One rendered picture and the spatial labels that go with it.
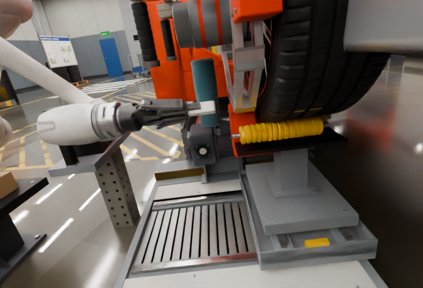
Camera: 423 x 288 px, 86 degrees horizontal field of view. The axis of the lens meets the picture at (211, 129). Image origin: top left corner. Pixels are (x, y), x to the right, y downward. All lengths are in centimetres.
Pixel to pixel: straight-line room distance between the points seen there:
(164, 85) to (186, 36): 55
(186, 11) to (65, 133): 45
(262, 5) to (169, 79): 86
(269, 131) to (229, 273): 48
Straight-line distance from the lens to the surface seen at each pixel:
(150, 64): 60
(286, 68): 50
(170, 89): 123
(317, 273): 90
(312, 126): 73
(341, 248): 88
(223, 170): 134
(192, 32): 71
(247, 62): 51
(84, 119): 62
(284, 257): 84
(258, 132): 69
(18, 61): 83
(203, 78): 86
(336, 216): 87
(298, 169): 90
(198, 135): 107
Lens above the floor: 78
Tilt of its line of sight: 20 degrees down
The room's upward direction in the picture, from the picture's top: 8 degrees counter-clockwise
